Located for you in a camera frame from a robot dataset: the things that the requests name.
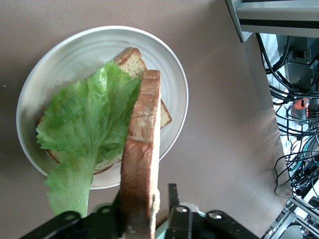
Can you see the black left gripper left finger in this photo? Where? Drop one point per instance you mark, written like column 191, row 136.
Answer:
column 99, row 224

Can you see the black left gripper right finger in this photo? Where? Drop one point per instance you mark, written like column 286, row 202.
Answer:
column 189, row 224

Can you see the brown bread slice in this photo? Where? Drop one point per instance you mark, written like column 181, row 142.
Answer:
column 130, row 62
column 140, row 149

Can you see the green lettuce leaf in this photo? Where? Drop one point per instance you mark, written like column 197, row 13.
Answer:
column 84, row 119

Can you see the beige plate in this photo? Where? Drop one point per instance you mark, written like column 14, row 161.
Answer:
column 74, row 54

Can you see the black electronics box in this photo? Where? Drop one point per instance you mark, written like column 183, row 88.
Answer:
column 301, row 64

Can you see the aluminium frame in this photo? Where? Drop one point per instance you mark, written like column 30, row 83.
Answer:
column 291, row 214

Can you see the aluminium profile post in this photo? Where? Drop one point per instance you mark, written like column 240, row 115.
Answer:
column 274, row 20

